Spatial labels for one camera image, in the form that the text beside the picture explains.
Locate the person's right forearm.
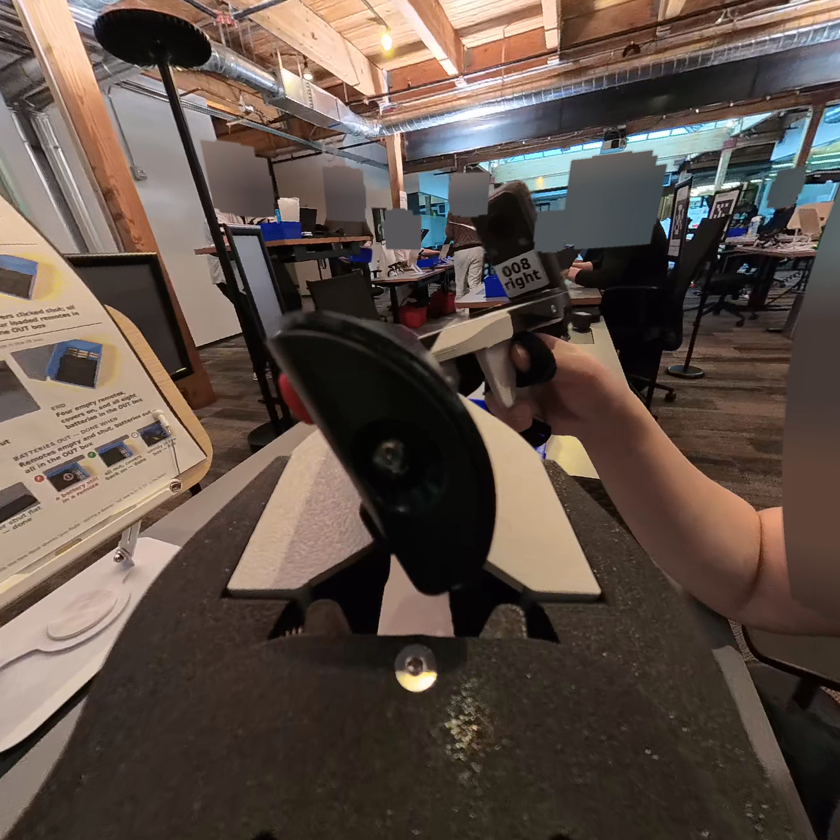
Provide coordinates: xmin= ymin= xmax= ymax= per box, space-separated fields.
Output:
xmin=578 ymin=394 xmax=840 ymax=637

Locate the black floor lamp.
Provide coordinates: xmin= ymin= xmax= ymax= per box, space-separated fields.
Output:
xmin=95 ymin=7 xmax=298 ymax=437

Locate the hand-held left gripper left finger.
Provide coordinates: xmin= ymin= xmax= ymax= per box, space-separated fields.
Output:
xmin=226 ymin=434 xmax=395 ymax=599

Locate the black display on stand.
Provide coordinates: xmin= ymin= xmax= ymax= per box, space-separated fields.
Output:
xmin=224 ymin=224 xmax=300 ymax=434
xmin=66 ymin=252 xmax=195 ymax=384

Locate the black remote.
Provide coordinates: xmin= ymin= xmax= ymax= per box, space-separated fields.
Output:
xmin=269 ymin=311 xmax=498 ymax=597

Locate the instruction sheet on stand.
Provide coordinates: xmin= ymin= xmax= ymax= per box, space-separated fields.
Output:
xmin=0 ymin=305 xmax=215 ymax=613

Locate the wooden pillar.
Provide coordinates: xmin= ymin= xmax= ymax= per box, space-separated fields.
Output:
xmin=14 ymin=0 xmax=219 ymax=410

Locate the person's right hand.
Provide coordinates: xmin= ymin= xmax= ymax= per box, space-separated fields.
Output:
xmin=506 ymin=336 xmax=651 ymax=454

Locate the black office chair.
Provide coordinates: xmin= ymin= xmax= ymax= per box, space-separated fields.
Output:
xmin=308 ymin=272 xmax=384 ymax=324

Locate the printed instruction poster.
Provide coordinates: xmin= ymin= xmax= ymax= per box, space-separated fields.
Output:
xmin=0 ymin=197 xmax=208 ymax=578

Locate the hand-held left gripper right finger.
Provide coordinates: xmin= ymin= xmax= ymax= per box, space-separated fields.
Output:
xmin=460 ymin=401 xmax=603 ymax=606

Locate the white stand base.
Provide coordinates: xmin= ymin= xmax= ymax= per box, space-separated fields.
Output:
xmin=0 ymin=519 xmax=179 ymax=753

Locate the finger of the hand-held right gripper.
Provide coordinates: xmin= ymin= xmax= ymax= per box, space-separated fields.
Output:
xmin=420 ymin=305 xmax=517 ymax=363

